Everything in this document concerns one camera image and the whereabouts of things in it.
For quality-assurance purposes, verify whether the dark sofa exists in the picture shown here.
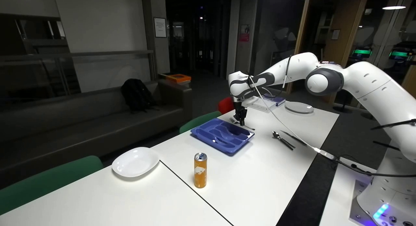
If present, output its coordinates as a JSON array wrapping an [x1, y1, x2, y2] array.
[[0, 78, 193, 189]]

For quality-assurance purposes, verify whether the grey plate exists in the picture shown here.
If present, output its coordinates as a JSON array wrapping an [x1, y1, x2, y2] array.
[[284, 101, 315, 114]]

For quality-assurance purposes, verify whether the blue notebook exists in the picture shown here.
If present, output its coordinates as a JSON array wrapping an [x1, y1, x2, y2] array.
[[263, 94, 286, 107]]

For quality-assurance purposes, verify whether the black backpack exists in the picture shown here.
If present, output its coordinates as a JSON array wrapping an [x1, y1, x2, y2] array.
[[121, 78, 157, 114]]

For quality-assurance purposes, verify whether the white wall notice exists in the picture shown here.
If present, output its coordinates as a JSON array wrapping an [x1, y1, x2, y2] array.
[[153, 17, 167, 38]]

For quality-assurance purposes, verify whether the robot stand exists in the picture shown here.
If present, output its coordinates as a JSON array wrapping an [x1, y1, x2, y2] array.
[[320, 156, 416, 226]]

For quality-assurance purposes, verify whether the green lit screen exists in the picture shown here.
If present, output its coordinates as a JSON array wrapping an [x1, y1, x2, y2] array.
[[352, 48, 373, 59], [389, 50, 410, 61]]

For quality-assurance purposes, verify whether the red wall sign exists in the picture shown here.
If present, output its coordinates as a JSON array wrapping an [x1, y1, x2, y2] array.
[[239, 24, 251, 43]]

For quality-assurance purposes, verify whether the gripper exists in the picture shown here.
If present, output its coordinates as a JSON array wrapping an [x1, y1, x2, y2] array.
[[233, 101, 248, 126]]

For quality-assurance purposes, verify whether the silver fork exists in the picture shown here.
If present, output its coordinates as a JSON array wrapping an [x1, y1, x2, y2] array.
[[229, 117, 256, 131]]

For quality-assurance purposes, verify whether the white box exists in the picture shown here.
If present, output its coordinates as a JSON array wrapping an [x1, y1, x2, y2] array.
[[249, 98, 277, 113]]

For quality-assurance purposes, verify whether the spoon with black handle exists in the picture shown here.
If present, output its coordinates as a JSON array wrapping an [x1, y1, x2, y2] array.
[[272, 131, 295, 151]]

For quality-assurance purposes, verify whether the red chair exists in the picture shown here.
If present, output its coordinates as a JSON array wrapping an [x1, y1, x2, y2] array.
[[217, 96, 235, 115]]

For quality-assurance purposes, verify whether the knife with black handle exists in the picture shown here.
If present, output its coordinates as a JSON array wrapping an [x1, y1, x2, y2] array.
[[281, 130, 308, 146]]

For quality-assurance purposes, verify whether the orange drink can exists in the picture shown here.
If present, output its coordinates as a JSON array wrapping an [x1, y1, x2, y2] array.
[[194, 152, 208, 189]]

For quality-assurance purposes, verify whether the white plate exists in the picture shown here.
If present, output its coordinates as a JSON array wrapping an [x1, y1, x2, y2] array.
[[111, 147, 161, 178]]

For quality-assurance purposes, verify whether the blue cutlery tray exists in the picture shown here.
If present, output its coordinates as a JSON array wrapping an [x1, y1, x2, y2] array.
[[190, 118, 255, 155]]

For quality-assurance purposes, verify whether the green chair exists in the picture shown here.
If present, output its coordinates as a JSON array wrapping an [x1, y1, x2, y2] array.
[[0, 155, 104, 216], [179, 111, 223, 134]]

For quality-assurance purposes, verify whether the glass balustrade with handrail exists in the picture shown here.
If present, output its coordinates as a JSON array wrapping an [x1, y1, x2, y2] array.
[[0, 50, 155, 104]]

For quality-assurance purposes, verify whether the orange box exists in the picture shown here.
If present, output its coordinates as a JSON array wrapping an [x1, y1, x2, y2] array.
[[165, 73, 192, 84]]

